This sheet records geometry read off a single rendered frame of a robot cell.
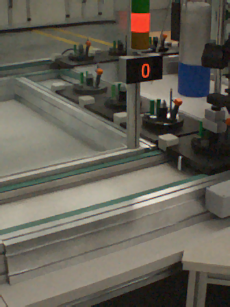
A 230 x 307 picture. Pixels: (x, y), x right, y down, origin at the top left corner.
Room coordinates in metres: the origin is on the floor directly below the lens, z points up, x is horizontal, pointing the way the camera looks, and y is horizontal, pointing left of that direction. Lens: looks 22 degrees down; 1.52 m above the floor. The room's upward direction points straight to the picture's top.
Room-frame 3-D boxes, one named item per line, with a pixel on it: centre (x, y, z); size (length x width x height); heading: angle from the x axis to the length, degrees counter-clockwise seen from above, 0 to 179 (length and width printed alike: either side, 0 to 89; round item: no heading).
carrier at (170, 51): (2.97, -0.25, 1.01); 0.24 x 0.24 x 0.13; 32
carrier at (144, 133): (1.65, -0.16, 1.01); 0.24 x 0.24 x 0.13; 32
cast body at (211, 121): (1.44, -0.29, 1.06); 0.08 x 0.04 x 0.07; 32
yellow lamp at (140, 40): (1.43, -0.07, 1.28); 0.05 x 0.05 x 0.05
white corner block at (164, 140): (1.46, -0.16, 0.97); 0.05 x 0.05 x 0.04; 32
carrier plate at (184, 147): (1.43, -0.30, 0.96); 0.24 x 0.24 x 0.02; 32
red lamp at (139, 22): (1.43, -0.07, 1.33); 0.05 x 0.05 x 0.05
